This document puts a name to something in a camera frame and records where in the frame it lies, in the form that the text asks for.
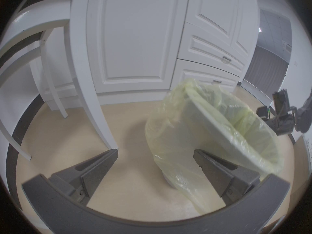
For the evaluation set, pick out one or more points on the white wardrobe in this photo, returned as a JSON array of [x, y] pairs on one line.
[[136, 45]]

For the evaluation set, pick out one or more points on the white chair dark grey seat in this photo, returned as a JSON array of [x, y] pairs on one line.
[[82, 69]]

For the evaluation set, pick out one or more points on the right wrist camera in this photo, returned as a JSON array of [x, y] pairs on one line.
[[262, 112]]

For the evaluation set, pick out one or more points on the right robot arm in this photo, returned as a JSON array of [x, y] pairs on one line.
[[282, 125]]

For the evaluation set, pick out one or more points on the yellow plastic bag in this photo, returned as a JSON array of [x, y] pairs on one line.
[[170, 135]]

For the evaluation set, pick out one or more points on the white trash bin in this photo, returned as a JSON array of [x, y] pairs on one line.
[[209, 128]]

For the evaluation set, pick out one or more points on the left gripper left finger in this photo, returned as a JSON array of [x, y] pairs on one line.
[[95, 177]]

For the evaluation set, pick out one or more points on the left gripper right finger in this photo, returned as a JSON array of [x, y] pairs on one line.
[[219, 177]]

